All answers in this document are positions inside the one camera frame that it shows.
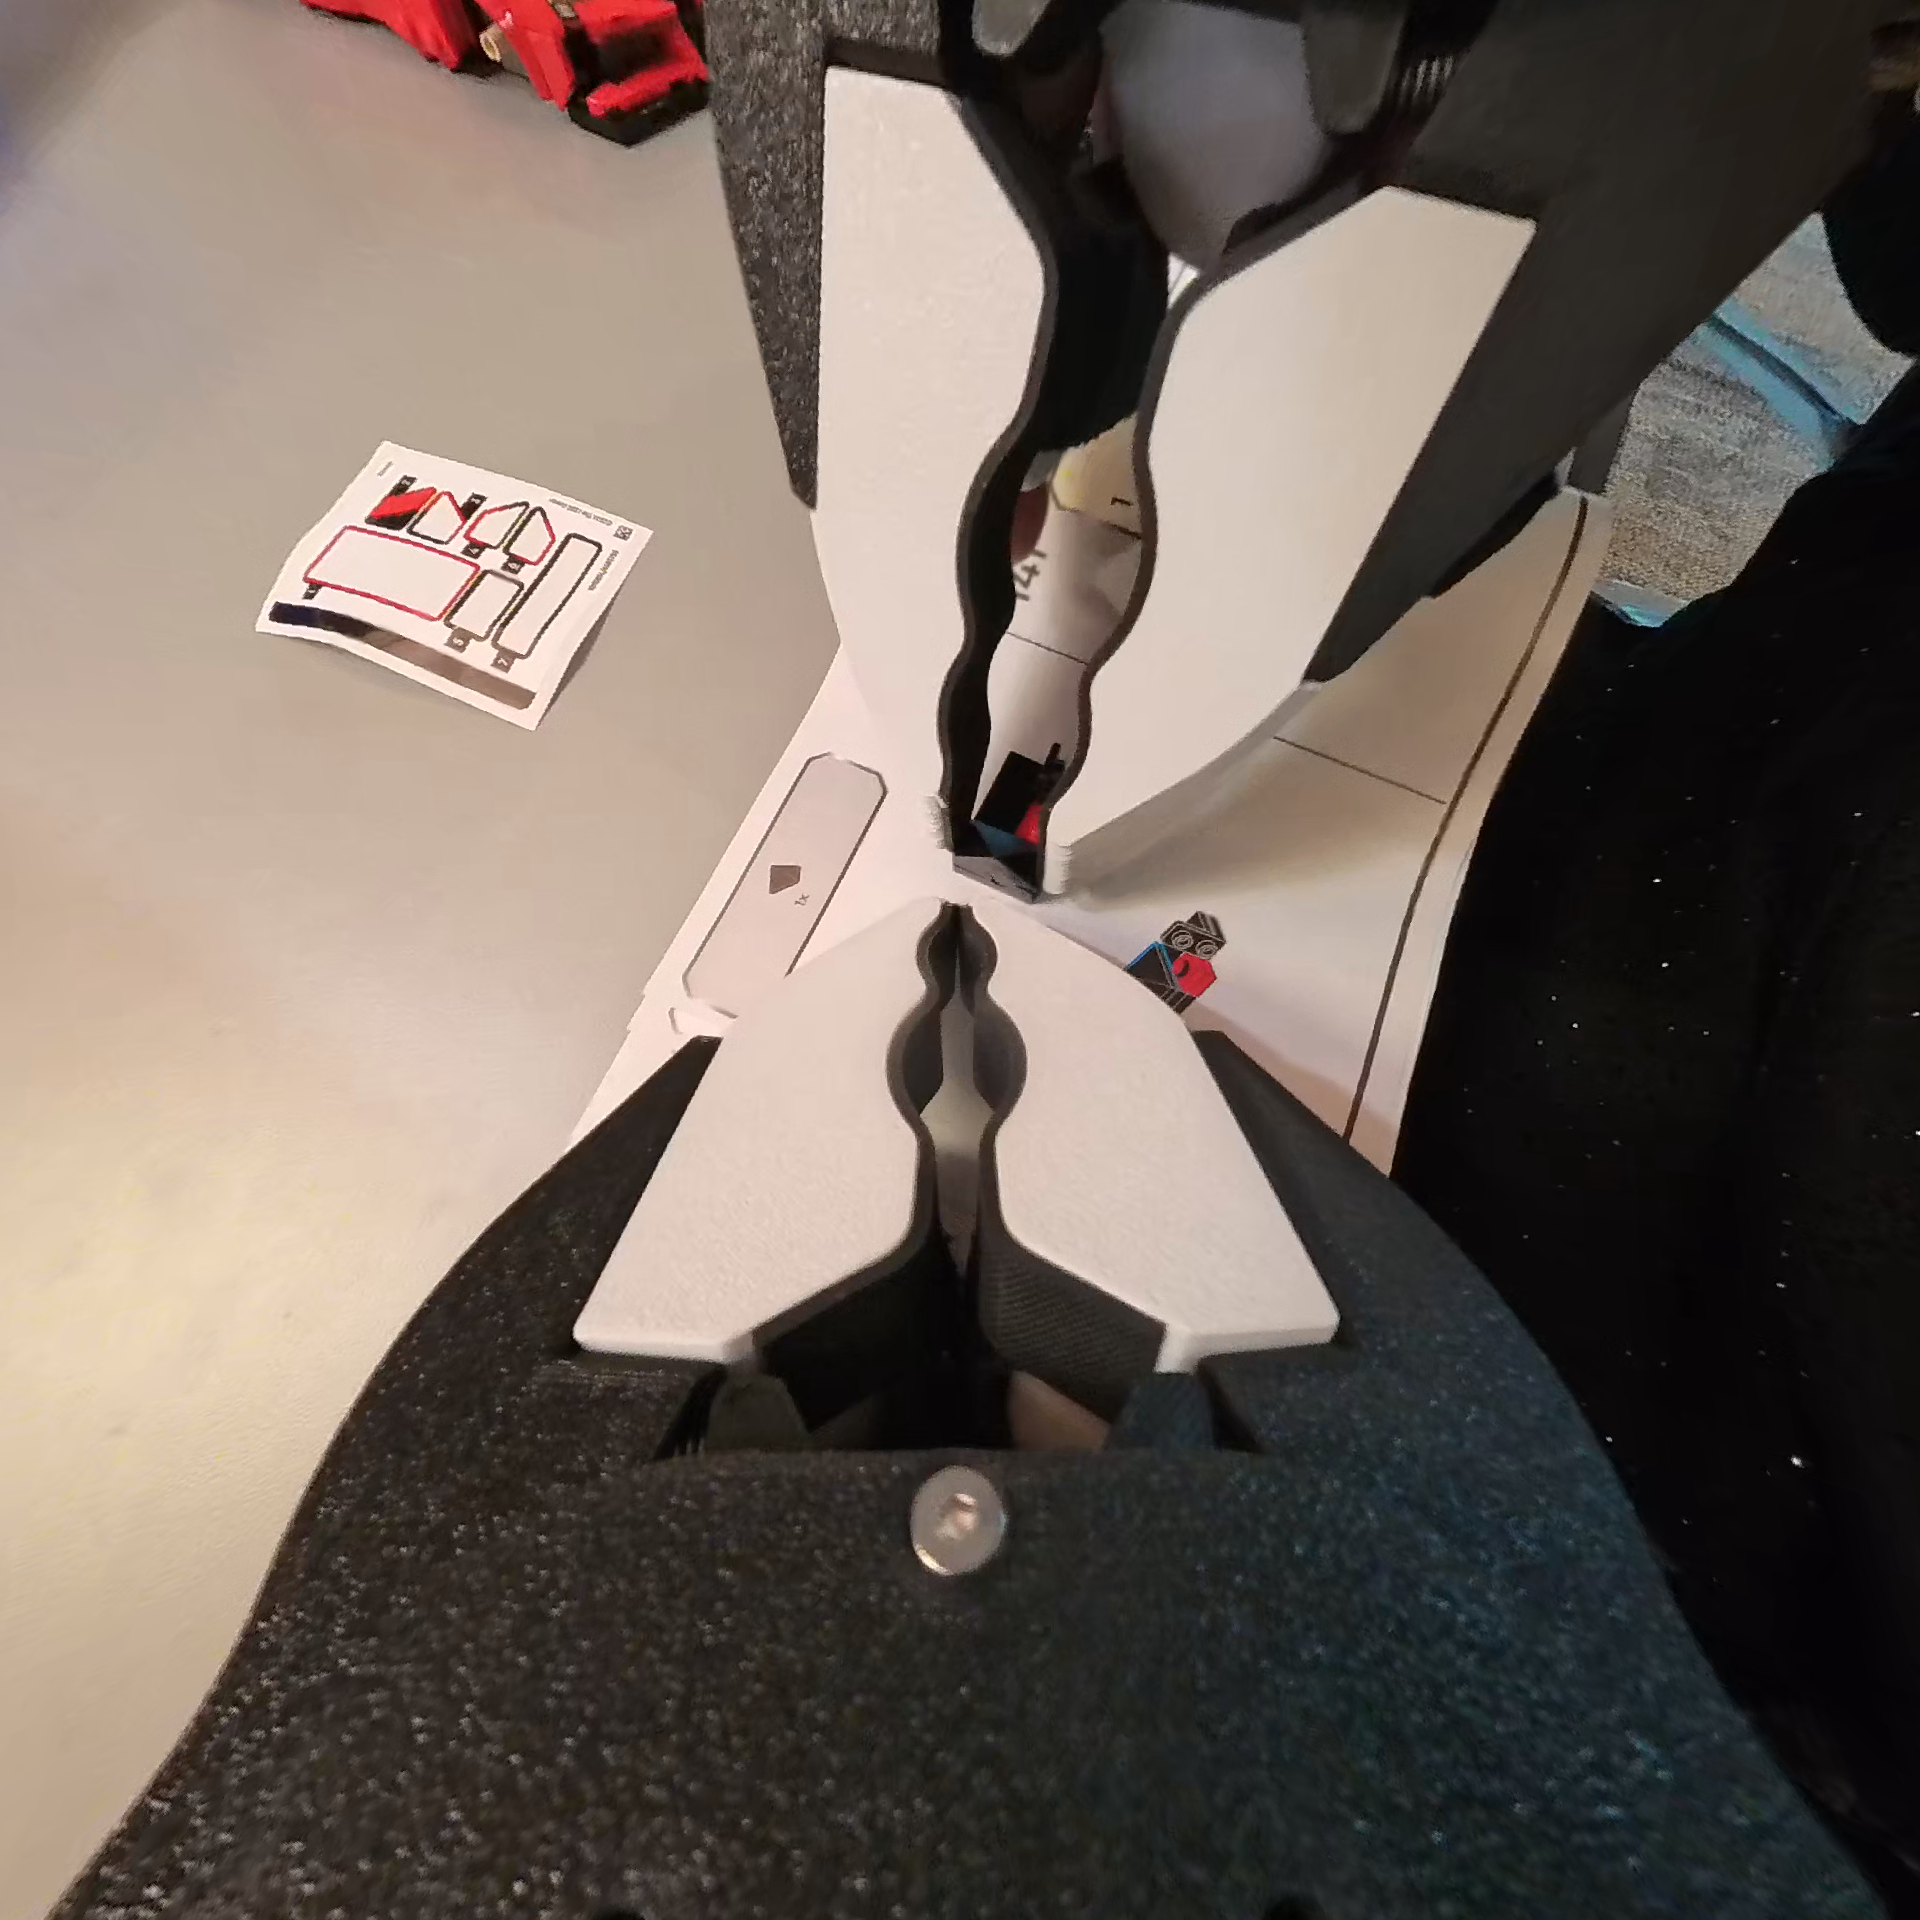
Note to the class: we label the white sticker sheet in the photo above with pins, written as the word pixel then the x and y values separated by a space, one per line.
pixel 389 578

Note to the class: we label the white instruction booklet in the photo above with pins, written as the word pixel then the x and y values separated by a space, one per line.
pixel 1348 900

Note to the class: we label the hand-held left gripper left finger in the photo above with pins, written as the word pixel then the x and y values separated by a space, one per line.
pixel 763 1185

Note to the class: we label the red brick-built toy car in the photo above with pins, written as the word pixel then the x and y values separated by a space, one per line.
pixel 629 89

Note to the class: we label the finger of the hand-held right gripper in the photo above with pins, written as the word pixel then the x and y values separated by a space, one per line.
pixel 1306 495
pixel 914 376

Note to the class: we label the small black red brick assembly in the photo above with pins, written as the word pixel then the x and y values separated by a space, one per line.
pixel 983 863

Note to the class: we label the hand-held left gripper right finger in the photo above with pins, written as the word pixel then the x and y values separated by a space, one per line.
pixel 1155 1185

